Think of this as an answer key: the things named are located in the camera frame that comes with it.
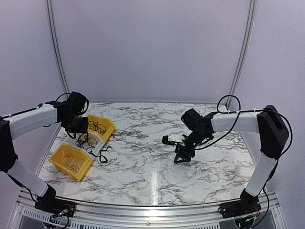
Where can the white bin middle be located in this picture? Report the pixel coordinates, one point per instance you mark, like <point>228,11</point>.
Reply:
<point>89,142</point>

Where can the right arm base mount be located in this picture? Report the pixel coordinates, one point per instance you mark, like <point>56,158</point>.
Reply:
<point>245,205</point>

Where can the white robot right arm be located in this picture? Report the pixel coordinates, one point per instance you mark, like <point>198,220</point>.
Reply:
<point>267,122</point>

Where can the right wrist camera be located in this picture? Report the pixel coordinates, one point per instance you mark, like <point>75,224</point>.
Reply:
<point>173,139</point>

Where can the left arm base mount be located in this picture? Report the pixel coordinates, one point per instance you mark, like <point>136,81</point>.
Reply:
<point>58,207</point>

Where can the aluminium front rail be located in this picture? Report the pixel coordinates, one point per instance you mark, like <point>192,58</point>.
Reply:
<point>89,215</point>

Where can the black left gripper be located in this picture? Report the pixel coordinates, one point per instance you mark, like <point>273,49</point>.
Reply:
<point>83,129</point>

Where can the right aluminium corner post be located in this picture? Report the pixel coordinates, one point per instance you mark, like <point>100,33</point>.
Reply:
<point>245,46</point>

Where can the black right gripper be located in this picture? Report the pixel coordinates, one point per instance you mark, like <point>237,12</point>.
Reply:
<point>181,152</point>

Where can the left aluminium corner post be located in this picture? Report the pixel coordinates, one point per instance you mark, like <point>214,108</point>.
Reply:
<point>56,48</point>

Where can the yellow bin far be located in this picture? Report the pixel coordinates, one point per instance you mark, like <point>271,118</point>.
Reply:
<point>103,127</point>

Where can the yellow bin near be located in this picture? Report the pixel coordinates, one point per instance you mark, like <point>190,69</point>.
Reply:
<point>71,161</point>

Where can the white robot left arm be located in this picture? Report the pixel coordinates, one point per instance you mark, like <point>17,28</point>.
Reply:
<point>19,140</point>

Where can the aluminium corner post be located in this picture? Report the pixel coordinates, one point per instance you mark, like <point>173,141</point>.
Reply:
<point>245,46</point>
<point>56,48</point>

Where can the yellow bin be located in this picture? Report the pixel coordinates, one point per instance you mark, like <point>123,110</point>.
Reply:
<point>71,161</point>
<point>103,127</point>

